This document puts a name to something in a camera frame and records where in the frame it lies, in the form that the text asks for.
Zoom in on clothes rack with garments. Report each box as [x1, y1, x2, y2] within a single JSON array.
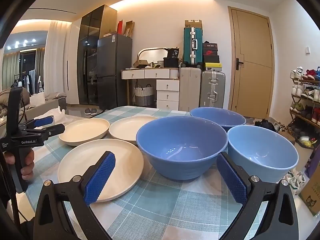
[[14, 69, 45, 94]]

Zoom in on white green sneaker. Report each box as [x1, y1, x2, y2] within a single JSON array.
[[282, 171, 298, 189]]

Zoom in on white dressing table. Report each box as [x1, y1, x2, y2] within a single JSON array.
[[121, 68, 180, 99]]

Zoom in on black white sneaker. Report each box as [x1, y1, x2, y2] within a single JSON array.
[[255, 119, 278, 132]]

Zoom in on white plastic bag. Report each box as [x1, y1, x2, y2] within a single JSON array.
[[54, 106, 75, 125]]

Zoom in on black cable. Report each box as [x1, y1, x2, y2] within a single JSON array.
[[10, 192, 22, 230]]

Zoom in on dark grey refrigerator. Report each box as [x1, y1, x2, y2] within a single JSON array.
[[97, 33, 133, 110]]

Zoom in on teal checked tablecloth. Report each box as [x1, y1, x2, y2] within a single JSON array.
[[25, 105, 298, 240]]

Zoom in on wooden door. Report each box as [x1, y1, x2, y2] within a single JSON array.
[[227, 6, 273, 119]]

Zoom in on person's left hand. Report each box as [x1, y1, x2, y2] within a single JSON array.
[[4, 149, 35, 181]]

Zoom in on white waste bin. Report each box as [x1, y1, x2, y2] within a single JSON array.
[[291, 135, 314, 167]]

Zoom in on teal suitcase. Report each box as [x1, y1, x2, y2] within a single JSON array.
[[183, 27, 203, 68]]

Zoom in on cat print cardboard box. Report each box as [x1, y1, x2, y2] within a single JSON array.
[[299, 164, 320, 217]]

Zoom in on assorted sneakers collection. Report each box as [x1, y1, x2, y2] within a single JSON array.
[[290, 66, 320, 140]]

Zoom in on purple plastic bag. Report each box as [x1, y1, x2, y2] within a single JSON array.
[[306, 152, 320, 180]]

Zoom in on white wardrobe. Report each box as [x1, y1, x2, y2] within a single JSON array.
[[65, 22, 82, 104]]

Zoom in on black paper bag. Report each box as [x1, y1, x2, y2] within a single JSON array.
[[164, 47, 180, 68]]

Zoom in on wooden shoe rack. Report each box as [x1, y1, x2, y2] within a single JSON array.
[[289, 66, 320, 150]]

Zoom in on folded cardboard sheet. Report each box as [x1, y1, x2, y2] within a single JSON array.
[[124, 21, 135, 37]]

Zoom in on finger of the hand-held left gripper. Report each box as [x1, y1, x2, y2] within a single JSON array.
[[24, 116, 55, 130], [21, 124, 65, 140]]

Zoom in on yellow black shoe box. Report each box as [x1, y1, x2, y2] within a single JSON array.
[[204, 62, 222, 72]]

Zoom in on light blue bowl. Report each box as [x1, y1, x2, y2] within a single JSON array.
[[227, 125, 299, 183]]

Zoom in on beige suitcase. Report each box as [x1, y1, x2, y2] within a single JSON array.
[[179, 67, 202, 112]]

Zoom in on grey sofa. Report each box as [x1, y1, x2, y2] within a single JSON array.
[[25, 92, 67, 120]]

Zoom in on woven laundry basket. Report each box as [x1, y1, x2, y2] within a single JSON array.
[[134, 84, 154, 107]]

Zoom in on small brown cardboard box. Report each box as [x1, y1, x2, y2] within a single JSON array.
[[280, 130, 296, 145]]

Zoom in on white drawer cabinet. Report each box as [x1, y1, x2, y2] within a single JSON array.
[[156, 79, 180, 111]]

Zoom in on cream plate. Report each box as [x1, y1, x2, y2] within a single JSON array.
[[109, 116, 160, 145], [57, 139, 145, 203], [59, 118, 110, 147]]

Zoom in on arched table mirror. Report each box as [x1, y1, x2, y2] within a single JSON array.
[[138, 47, 168, 68]]

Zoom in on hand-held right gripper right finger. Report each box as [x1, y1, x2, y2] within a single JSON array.
[[216, 152, 299, 240]]

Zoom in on dark glass cabinet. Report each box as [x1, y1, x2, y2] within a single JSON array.
[[77, 4, 117, 105]]

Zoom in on silver suitcase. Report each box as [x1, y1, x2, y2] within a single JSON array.
[[199, 70, 226, 109]]

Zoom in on medium blue bowl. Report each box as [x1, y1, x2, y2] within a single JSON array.
[[189, 107, 247, 133], [136, 117, 228, 180]]

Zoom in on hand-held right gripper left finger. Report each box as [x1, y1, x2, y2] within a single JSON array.
[[34, 151, 117, 240]]

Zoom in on shoes on floor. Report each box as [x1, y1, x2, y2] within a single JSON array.
[[292, 172, 307, 195]]

